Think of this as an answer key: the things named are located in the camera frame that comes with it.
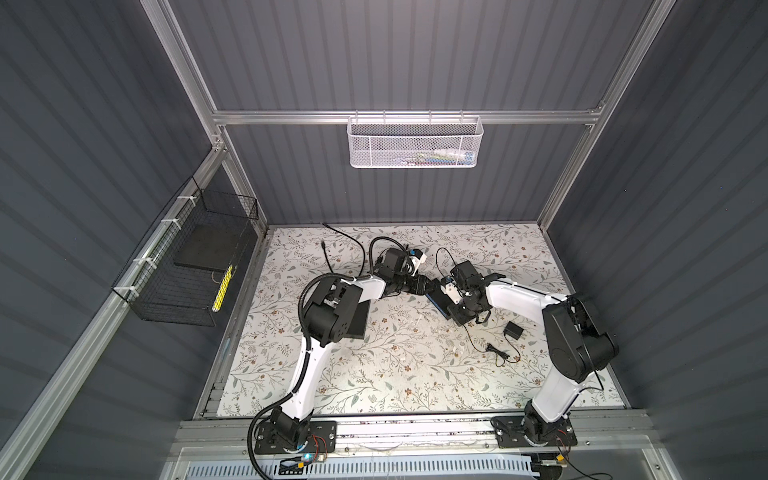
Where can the black network switch box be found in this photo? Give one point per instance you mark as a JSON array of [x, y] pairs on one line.
[[440, 300]]

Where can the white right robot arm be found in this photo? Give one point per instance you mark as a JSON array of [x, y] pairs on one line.
[[577, 347]]

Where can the items in white basket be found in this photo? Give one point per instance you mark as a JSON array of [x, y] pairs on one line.
[[439, 157]]

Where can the long black power brick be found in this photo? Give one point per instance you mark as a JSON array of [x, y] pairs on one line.
[[358, 325]]

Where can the black wire wall basket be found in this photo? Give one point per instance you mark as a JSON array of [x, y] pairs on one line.
[[192, 270]]

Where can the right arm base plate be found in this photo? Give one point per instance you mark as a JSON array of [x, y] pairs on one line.
[[529, 431]]

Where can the white wire mesh basket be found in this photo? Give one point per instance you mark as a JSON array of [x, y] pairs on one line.
[[374, 142]]

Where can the white slotted cable duct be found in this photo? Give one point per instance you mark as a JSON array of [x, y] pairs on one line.
[[397, 467]]

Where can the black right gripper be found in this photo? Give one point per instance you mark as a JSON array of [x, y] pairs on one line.
[[458, 318]]

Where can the black foam pad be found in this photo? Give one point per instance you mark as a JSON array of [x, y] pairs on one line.
[[208, 248]]

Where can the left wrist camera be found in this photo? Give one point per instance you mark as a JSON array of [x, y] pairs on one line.
[[415, 259]]

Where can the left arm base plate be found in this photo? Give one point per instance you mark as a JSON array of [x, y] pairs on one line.
[[308, 437]]

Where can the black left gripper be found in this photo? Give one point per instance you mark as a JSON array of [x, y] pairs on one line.
[[420, 284]]

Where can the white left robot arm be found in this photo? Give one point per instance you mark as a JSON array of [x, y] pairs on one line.
[[326, 309]]

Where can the yellow striped tool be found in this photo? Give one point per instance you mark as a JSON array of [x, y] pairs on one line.
[[223, 288]]

